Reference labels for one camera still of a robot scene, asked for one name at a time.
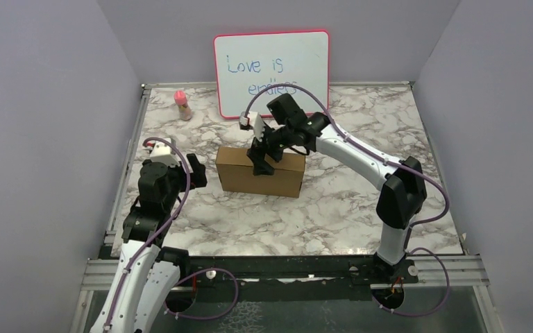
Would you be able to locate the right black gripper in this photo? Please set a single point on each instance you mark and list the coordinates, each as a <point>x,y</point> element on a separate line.
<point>256,154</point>

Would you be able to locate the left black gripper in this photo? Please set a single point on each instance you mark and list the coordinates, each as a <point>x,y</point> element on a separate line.
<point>198,174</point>

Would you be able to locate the brown cardboard box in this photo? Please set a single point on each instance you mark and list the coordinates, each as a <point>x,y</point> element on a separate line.
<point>235,171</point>

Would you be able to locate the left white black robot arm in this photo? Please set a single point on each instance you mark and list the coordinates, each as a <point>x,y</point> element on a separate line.
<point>147,270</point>

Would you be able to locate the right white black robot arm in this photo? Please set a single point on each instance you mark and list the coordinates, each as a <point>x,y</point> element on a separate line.
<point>400,182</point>

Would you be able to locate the small pink capped bottle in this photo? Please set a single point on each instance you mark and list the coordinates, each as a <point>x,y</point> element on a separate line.
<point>185,112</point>

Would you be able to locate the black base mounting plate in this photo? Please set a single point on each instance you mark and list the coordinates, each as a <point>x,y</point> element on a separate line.
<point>289,278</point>

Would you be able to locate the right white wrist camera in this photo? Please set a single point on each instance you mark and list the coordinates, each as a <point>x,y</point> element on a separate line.
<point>252,121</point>

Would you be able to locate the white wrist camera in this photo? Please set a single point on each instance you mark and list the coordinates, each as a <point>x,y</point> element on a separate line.
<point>161,152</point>
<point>252,121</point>

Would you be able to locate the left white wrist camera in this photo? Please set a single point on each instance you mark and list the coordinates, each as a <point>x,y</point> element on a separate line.
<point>161,152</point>

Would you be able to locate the white board with pink frame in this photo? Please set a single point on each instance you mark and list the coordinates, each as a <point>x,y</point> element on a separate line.
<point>253,69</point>

